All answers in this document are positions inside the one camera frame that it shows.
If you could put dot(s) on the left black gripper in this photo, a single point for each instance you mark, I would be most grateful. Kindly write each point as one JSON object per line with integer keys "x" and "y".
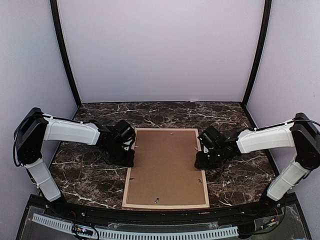
{"x": 128, "y": 162}

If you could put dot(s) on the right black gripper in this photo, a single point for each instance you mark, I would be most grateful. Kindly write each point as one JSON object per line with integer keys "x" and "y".
{"x": 201, "y": 163}

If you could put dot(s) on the brown cardboard backing board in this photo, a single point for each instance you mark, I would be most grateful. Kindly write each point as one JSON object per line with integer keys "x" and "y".
{"x": 165, "y": 167}

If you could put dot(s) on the pink wooden picture frame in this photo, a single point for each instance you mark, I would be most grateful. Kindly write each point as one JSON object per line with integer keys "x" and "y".
{"x": 165, "y": 206}

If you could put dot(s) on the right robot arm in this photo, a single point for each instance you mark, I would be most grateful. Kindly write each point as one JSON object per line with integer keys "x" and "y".
{"x": 300, "y": 133}

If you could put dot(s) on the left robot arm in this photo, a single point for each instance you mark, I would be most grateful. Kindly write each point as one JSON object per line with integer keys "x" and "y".
{"x": 37, "y": 127}

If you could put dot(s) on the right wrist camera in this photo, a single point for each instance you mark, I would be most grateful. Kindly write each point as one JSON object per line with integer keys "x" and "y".
{"x": 204, "y": 148}

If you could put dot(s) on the black front rail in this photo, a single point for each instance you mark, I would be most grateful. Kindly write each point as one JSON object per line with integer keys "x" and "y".
{"x": 244, "y": 214}

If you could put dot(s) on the white slotted cable duct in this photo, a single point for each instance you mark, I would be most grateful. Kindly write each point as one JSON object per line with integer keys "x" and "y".
{"x": 101, "y": 233}

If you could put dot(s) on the right black corner post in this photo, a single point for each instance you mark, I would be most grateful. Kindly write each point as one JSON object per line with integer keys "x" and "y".
{"x": 258, "y": 52}

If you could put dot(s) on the black corner post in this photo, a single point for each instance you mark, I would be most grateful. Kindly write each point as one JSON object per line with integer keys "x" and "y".
{"x": 63, "y": 52}
{"x": 258, "y": 52}

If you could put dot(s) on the left black corner post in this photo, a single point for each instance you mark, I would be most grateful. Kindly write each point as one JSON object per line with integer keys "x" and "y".
{"x": 63, "y": 52}

